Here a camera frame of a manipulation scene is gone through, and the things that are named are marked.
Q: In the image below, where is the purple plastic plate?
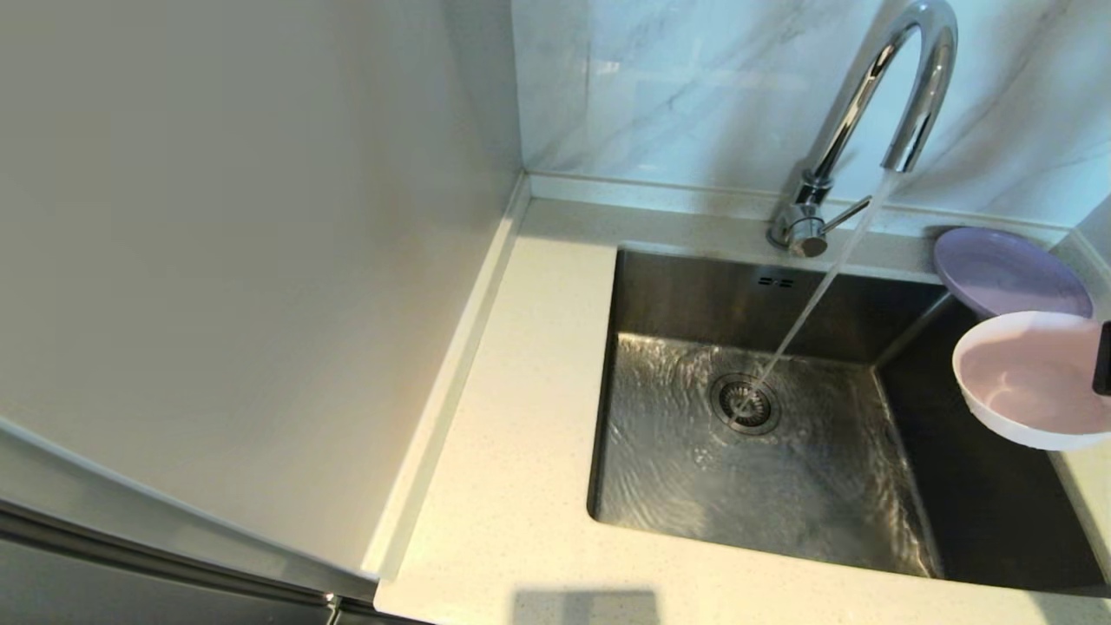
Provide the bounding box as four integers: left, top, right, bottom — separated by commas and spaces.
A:
933, 227, 1095, 320

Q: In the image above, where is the chrome gooseneck faucet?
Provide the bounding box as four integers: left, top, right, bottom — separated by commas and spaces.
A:
767, 0, 960, 260

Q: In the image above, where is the stainless steel sink basin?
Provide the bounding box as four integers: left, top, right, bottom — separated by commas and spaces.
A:
587, 246, 1108, 595

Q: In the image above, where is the tall cabinet unit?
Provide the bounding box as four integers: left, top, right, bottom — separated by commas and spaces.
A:
0, 0, 530, 625

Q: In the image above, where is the pink plastic bowl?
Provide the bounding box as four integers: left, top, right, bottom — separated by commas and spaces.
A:
952, 311, 1111, 452

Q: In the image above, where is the round metal drain strainer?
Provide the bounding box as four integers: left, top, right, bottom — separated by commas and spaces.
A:
709, 373, 781, 436

